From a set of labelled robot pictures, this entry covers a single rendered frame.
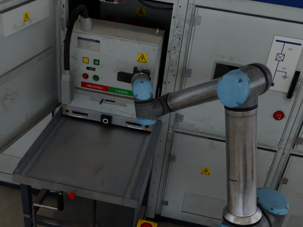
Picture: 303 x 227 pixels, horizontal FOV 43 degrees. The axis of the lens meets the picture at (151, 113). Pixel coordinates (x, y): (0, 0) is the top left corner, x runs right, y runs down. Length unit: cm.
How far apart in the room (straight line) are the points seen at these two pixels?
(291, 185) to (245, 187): 113
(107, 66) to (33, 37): 40
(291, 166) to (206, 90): 104
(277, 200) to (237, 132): 45
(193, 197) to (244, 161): 129
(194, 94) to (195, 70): 50
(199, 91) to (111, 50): 61
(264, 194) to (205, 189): 95
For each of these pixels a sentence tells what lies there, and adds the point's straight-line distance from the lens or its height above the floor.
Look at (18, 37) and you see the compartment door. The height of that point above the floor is 138.
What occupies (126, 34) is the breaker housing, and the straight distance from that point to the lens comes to 206.
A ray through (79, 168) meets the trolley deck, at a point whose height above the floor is 85.
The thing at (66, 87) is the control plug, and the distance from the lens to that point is 210.
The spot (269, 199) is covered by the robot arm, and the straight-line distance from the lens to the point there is 169.
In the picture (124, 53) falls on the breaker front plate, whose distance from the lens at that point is 203.
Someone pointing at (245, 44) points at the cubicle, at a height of 143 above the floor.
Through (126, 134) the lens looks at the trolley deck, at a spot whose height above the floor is 85.
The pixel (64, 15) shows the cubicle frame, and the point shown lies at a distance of 222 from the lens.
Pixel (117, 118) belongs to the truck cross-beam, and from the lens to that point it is 222.
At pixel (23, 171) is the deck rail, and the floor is 85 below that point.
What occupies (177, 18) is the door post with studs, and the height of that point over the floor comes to 150.
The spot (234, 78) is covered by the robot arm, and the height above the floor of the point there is 159.
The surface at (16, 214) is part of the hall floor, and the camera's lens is 295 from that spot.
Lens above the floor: 215
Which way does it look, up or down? 33 degrees down
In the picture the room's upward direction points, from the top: 7 degrees clockwise
